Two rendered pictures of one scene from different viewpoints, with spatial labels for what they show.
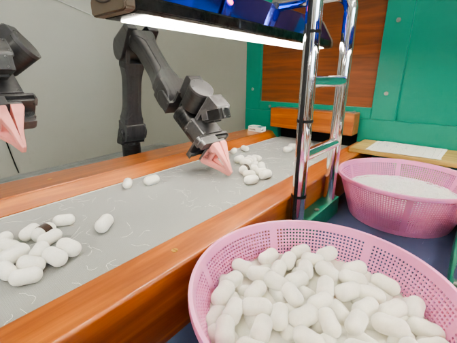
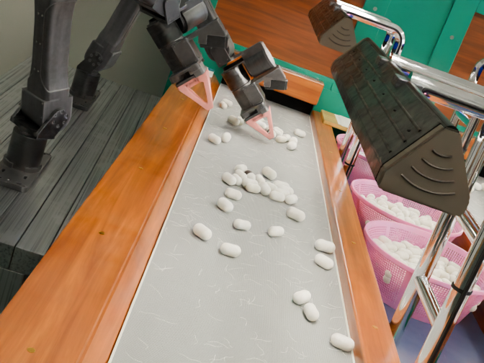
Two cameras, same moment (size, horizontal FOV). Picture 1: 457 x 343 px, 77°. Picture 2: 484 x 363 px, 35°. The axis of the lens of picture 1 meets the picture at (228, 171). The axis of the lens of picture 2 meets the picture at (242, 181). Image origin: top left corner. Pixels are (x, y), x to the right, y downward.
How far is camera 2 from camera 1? 152 cm
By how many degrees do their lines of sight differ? 41
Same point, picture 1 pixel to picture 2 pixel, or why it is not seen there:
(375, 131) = (332, 104)
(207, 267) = (358, 199)
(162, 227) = (294, 179)
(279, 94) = (235, 33)
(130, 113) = (121, 39)
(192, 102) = (261, 68)
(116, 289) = (347, 204)
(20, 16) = not seen: outside the picture
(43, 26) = not seen: outside the picture
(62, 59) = not seen: outside the picture
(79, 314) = (351, 210)
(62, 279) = (300, 202)
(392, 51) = (364, 34)
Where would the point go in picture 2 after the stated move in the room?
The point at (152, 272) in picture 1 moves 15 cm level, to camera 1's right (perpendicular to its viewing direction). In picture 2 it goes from (348, 199) to (392, 202)
